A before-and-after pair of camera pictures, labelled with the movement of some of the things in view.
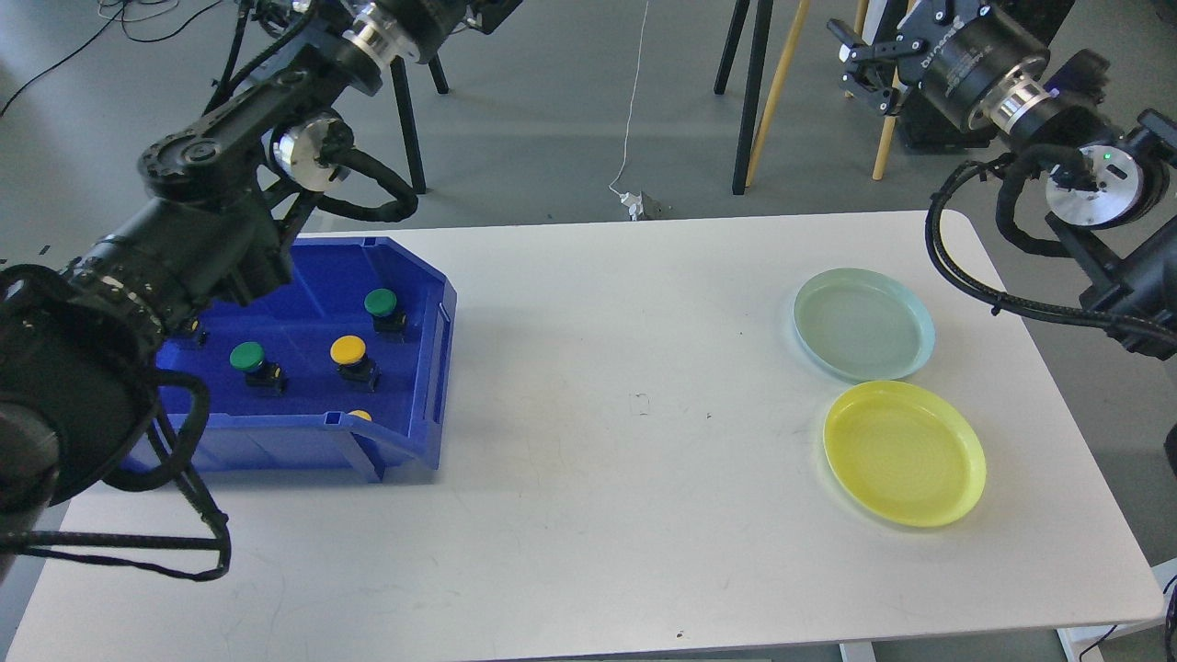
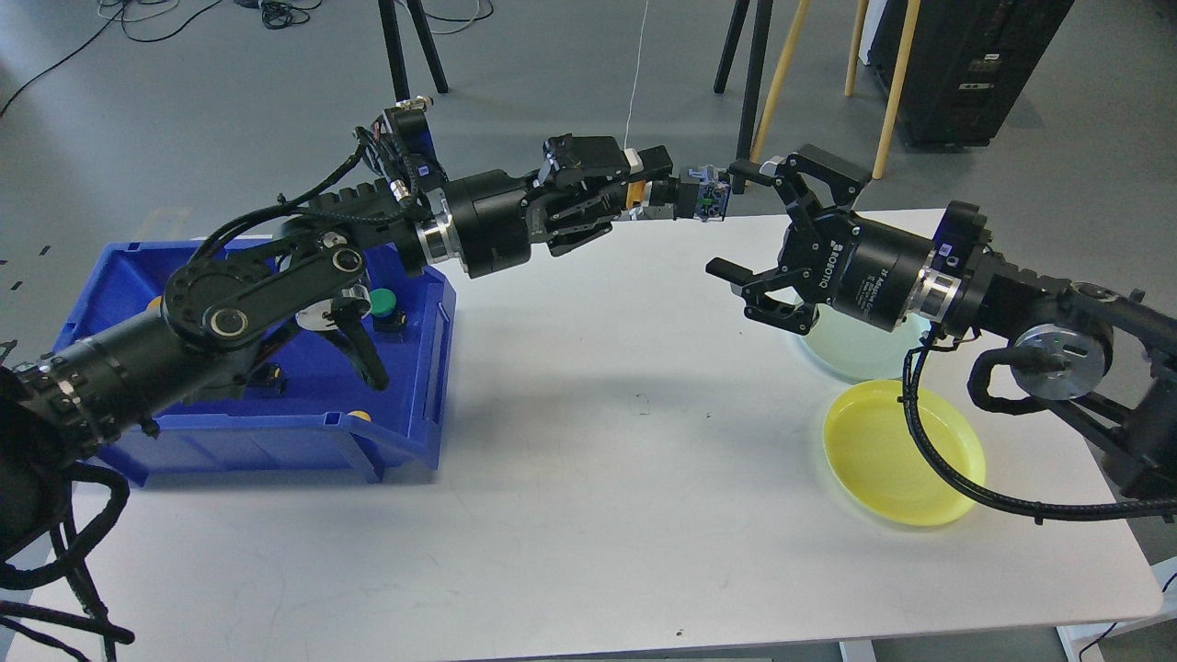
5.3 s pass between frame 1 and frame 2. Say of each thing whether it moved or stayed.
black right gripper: moved
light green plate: stayed
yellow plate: stayed
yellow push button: moved
